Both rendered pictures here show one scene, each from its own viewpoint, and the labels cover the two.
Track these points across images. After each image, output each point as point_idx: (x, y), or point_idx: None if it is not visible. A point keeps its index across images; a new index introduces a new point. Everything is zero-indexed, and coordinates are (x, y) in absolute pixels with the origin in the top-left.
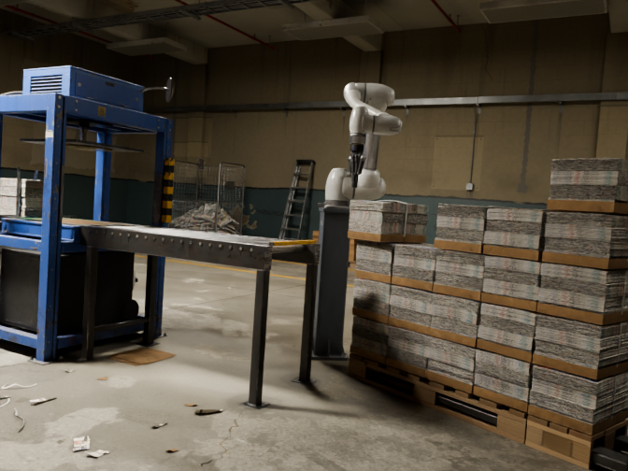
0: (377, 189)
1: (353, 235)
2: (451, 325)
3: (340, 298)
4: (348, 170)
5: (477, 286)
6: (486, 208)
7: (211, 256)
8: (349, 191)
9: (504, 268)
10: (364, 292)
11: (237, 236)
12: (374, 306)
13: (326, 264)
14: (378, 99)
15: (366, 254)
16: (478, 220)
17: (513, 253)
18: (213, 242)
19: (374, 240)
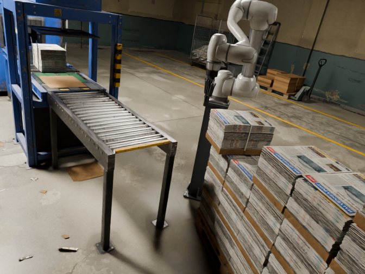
0: (249, 93)
1: (208, 137)
2: (248, 249)
3: None
4: (231, 73)
5: (271, 236)
6: (297, 176)
7: (87, 144)
8: (227, 91)
9: (295, 241)
10: (209, 179)
11: (128, 119)
12: (212, 193)
13: (202, 141)
14: (258, 18)
15: (215, 154)
16: (287, 182)
17: (306, 236)
18: (87, 135)
19: (216, 150)
